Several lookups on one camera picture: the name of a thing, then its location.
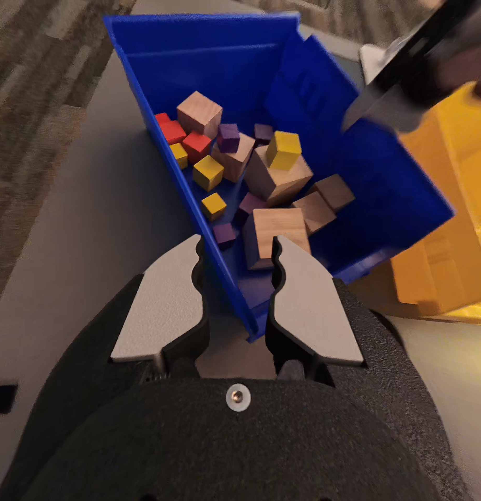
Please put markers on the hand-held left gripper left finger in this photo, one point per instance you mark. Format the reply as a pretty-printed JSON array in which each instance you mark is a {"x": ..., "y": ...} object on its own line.
[{"x": 162, "y": 309}]

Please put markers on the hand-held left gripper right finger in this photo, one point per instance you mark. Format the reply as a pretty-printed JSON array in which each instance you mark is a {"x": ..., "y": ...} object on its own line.
[{"x": 315, "y": 313}]

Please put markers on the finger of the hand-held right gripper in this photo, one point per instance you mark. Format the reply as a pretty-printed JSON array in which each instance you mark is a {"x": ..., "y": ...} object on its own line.
[
  {"x": 369, "y": 105},
  {"x": 375, "y": 58}
]

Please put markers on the pile of wooden cubes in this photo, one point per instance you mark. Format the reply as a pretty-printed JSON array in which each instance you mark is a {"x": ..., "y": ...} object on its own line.
[{"x": 275, "y": 180}]

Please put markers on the yellow plastic box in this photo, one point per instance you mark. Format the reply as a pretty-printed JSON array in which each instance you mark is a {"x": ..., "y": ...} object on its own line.
[{"x": 452, "y": 235}]

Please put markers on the blue plastic box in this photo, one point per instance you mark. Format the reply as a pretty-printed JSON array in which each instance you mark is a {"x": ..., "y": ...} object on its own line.
[{"x": 205, "y": 58}]

